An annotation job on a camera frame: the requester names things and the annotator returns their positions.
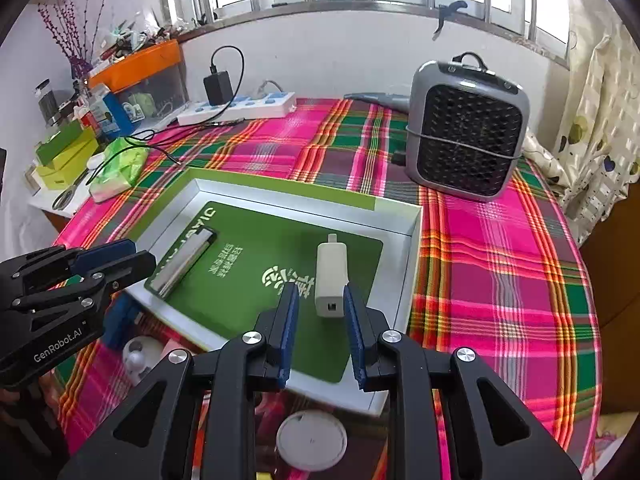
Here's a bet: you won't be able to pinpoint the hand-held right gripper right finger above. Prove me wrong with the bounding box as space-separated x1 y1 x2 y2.
342 282 583 480

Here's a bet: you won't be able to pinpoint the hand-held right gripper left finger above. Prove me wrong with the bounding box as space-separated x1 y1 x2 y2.
57 287 301 480

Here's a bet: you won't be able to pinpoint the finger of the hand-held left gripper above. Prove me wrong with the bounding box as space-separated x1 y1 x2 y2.
0 251 158 343
0 239 137 302

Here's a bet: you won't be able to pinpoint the blue rectangular device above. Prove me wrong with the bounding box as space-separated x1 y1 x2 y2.
104 294 142 352

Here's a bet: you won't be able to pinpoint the silver rectangular metal case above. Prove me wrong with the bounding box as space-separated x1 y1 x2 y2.
150 230 218 296

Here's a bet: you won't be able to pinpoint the green white cardboard box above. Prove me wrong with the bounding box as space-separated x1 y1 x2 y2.
122 167 425 416

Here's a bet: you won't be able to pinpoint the white charger adapter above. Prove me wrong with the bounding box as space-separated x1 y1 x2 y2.
315 234 348 318

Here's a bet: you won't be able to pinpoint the white round mini fan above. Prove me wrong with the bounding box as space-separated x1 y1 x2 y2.
122 336 163 386

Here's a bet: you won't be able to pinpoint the white green round holder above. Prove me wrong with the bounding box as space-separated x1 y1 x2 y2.
276 409 349 473

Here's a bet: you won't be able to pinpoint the grey scissors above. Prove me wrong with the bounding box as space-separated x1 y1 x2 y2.
51 170 91 211

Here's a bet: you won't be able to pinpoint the green tissue pack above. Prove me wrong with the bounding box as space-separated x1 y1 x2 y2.
89 137 151 203

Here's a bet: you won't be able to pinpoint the lime green cardboard box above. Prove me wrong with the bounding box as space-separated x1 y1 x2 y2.
35 137 101 191

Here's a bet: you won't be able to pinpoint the dark green cardboard box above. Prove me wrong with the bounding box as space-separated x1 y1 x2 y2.
34 121 96 166

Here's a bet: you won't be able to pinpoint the pink green plaid tablecloth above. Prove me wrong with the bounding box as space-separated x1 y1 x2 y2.
52 97 601 480

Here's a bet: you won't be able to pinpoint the blue white carton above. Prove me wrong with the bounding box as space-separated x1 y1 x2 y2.
97 85 136 136

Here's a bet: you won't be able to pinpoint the dark glass jar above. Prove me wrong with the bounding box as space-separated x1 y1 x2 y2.
36 79 63 126

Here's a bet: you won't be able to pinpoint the clear bin orange lid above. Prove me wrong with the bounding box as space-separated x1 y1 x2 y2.
87 39 188 126

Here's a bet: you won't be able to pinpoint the black charger adapter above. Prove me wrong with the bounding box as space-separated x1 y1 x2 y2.
202 71 235 107

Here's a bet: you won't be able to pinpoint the white blue power strip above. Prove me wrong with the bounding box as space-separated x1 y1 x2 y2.
177 91 297 127

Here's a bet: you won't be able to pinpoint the pile of assorted small items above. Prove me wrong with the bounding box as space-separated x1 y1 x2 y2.
92 15 176 68

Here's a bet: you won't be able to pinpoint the purple dried flowers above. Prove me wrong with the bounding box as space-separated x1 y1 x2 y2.
37 0 113 81

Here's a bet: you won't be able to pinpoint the white plug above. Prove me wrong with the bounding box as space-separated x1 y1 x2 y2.
250 79 283 101

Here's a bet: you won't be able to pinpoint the grey portable heater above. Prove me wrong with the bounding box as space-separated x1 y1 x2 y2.
402 51 531 203

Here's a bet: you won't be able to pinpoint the wooden wardrobe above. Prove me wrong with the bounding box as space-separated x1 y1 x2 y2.
580 200 640 416

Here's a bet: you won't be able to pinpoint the metal window grille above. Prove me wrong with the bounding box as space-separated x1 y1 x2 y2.
160 0 571 68

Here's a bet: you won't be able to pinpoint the cream patterned curtain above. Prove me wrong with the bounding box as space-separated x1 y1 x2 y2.
520 0 640 246

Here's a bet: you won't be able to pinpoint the black charging cable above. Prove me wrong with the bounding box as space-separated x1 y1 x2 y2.
122 46 246 167

